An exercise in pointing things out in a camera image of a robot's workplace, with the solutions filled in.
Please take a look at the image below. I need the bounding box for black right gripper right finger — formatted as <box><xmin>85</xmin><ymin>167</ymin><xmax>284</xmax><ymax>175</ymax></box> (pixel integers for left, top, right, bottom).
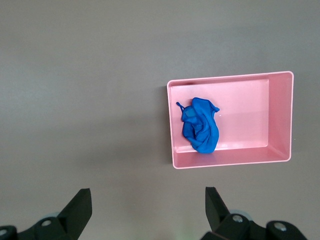
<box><xmin>199</xmin><ymin>186</ymin><xmax>308</xmax><ymax>240</ymax></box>

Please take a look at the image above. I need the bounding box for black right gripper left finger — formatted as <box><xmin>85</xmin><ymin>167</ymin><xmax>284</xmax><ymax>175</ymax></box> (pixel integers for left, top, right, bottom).
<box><xmin>0</xmin><ymin>188</ymin><xmax>93</xmax><ymax>240</ymax></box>

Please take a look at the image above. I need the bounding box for blue cloth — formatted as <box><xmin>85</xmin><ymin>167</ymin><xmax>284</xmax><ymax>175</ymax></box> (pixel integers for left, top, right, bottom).
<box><xmin>175</xmin><ymin>96</ymin><xmax>221</xmax><ymax>155</ymax></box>

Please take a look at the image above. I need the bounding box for pink plastic bin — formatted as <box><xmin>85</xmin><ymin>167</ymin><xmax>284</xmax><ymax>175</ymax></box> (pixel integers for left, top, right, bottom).
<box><xmin>166</xmin><ymin>70</ymin><xmax>295</xmax><ymax>170</ymax></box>

